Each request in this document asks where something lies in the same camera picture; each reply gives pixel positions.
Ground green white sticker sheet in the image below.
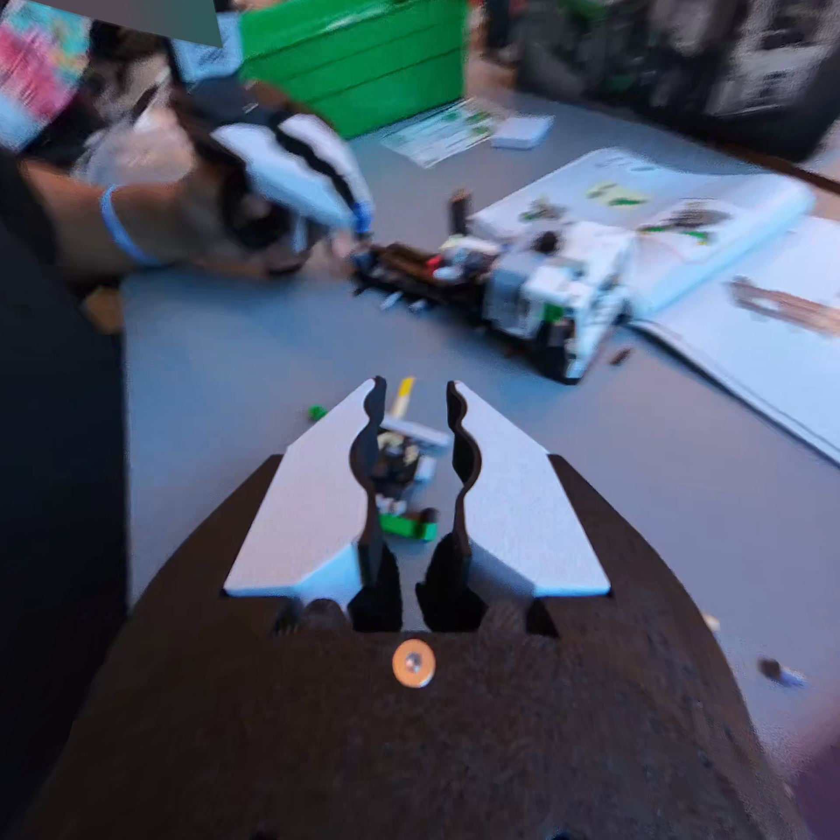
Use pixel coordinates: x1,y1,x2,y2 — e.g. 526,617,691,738
381,98,503,168

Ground dark lego set box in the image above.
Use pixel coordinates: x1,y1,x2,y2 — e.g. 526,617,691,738
512,0,840,161

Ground person's left hand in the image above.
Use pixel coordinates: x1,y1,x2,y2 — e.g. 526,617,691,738
147,184,361,281

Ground open instruction booklet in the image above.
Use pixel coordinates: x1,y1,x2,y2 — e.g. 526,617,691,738
469,147,840,467

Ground paper leaflet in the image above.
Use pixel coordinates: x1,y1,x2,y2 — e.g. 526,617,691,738
174,16,244,83

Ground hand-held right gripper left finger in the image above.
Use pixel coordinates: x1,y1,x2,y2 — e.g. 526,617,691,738
223,376,388,608

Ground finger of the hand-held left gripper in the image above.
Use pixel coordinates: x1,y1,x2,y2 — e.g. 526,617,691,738
274,113,376,234
210,125,358,232

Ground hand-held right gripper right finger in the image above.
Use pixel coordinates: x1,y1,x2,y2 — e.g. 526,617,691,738
446,378,613,599

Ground lego gear subassembly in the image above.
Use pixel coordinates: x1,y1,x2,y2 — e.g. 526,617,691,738
367,376,454,542

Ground person's left forearm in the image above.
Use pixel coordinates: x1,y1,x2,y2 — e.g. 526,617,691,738
23,161,161,270

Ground light blue wristband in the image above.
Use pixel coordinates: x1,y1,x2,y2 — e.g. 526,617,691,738
98,185,161,266

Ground small white box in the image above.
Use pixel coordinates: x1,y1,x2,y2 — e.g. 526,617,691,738
491,115,555,151

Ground green plastic bin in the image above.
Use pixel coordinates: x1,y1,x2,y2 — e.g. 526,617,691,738
239,0,468,140

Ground white black lego truck model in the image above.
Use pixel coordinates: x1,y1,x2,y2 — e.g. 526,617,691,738
351,190,634,385

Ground clear plastic bags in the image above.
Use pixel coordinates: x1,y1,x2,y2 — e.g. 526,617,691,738
75,108,198,188

